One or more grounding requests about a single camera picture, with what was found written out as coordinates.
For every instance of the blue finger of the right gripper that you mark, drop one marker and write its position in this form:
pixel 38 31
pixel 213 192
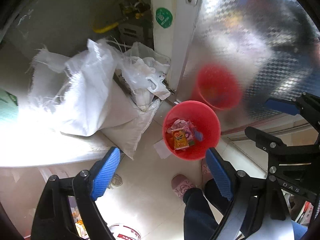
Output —
pixel 283 106

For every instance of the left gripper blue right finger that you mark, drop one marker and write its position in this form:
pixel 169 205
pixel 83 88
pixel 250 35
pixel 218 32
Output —
pixel 222 172

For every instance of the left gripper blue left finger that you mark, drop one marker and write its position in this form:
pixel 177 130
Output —
pixel 102 172

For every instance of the red plastic trash bin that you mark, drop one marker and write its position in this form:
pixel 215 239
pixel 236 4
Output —
pixel 205 121

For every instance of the pink slipper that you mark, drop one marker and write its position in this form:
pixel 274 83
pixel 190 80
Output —
pixel 180 184

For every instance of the orange snack wrapper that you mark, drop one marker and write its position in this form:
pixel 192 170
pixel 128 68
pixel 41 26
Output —
pixel 179 138

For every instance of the white red printed bucket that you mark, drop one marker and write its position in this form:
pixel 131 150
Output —
pixel 121 231

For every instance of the white paper scrap on floor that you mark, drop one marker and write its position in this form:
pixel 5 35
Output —
pixel 161 149

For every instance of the stainless steel cabinet door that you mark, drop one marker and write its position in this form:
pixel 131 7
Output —
pixel 271 47

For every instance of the large white woven sack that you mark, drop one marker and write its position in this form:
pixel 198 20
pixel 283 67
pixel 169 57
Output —
pixel 81 97

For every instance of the yellow gas pipe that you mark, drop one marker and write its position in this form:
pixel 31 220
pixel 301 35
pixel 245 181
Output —
pixel 117 13

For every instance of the green round sticker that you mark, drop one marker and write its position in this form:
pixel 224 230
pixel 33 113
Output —
pixel 164 17

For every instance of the white plastic bag with handle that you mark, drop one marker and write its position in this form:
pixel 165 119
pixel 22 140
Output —
pixel 143 71

